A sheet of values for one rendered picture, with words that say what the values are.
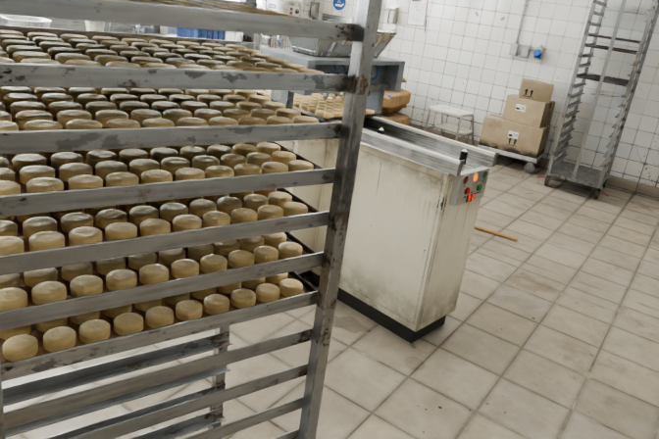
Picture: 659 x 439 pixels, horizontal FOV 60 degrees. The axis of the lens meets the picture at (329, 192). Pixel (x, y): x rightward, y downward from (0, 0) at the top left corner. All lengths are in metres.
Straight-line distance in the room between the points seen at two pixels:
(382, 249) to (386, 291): 0.20
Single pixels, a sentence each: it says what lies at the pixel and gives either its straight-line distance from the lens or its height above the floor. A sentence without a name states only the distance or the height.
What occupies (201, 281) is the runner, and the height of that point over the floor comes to 0.96.
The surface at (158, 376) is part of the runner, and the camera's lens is 1.13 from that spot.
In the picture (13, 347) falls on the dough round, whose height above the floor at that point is 0.88.
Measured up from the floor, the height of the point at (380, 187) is 0.67.
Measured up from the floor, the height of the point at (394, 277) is 0.29.
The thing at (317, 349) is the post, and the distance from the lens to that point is 1.26.
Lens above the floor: 1.47
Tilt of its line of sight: 19 degrees down
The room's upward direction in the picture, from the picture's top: 8 degrees clockwise
